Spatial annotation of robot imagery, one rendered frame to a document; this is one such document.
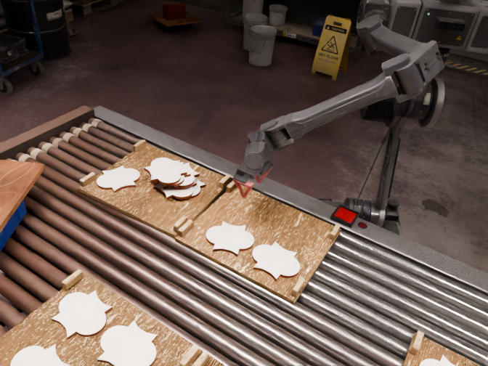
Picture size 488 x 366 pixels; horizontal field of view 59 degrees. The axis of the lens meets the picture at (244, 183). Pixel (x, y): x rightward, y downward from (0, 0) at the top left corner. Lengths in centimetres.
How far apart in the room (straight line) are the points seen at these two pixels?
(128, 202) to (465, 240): 231
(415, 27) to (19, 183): 143
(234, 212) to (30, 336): 68
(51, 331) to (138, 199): 52
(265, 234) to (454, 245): 191
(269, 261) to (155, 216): 40
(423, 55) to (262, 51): 379
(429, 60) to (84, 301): 107
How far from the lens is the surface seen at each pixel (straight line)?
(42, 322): 122
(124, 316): 118
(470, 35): 182
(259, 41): 488
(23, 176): 150
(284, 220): 144
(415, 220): 317
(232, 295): 125
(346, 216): 152
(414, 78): 121
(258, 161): 123
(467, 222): 334
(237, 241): 133
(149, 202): 148
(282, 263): 129
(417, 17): 175
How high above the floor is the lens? 189
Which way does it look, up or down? 38 degrees down
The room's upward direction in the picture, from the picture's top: 6 degrees clockwise
